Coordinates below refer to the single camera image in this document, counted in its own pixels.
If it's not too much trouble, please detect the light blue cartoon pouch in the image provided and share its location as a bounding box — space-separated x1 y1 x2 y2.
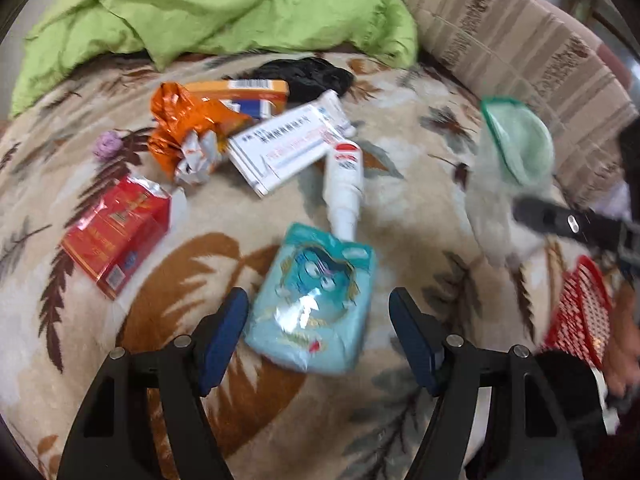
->
245 222 377 376

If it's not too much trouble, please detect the white spray bottle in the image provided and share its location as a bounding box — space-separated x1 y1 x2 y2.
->
321 141 365 241

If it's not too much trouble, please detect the small purple ball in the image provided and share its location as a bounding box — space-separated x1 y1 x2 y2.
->
95 130 124 161

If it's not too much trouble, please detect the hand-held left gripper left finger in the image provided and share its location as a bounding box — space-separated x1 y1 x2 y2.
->
56 287 250 480

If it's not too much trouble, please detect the orange foil wrapper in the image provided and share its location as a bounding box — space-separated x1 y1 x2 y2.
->
148 82 254 189

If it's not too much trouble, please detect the clear green-rimmed plastic bag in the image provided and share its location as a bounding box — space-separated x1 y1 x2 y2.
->
465 96 557 268

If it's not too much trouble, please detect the white medicine box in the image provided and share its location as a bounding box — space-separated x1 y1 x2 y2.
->
227 90 359 197

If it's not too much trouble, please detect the black cloth item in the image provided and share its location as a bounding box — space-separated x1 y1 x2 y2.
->
250 56 355 104

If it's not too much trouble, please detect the orange cardboard box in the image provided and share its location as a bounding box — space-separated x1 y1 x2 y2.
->
182 79 291 121

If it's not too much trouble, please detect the green quilt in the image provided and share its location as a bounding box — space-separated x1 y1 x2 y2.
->
10 0 420 119

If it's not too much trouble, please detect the person's right hand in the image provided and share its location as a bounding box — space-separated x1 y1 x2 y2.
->
604 280 640 397

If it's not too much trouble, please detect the striped beige pillow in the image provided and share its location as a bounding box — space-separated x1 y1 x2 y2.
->
405 0 640 211

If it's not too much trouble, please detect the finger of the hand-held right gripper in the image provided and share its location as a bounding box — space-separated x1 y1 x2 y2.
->
513 195 626 252

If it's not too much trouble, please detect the red cigarette box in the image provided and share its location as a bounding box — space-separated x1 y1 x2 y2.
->
61 176 187 301

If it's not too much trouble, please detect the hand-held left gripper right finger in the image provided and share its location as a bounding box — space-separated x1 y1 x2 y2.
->
388 287 585 480

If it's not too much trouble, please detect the red mesh plastic basket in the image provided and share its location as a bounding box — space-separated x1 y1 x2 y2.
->
542 255 619 372

